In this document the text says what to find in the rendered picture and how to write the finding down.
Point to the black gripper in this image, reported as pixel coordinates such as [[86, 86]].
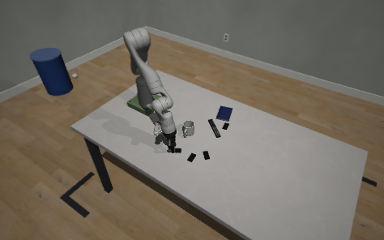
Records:
[[171, 140]]

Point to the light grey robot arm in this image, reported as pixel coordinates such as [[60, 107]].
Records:
[[148, 83]]

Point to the dark blue book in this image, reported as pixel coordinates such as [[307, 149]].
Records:
[[224, 113]]

